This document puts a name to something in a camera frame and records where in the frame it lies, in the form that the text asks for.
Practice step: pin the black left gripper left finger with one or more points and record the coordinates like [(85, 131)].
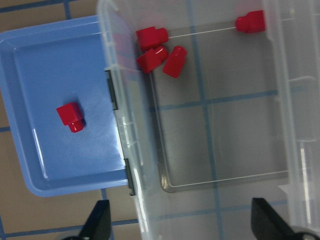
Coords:
[(98, 225)]

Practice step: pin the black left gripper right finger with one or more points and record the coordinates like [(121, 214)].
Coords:
[(266, 223)]

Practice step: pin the clear plastic storage box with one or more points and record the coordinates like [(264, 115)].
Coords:
[(241, 121)]

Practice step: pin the red block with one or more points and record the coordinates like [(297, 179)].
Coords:
[(152, 59), (252, 22), (175, 62), (71, 116), (151, 37)]

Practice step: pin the blue plastic tray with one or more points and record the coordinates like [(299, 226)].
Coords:
[(42, 68)]

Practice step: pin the red block tilted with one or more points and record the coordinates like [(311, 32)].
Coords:
[(175, 62)]

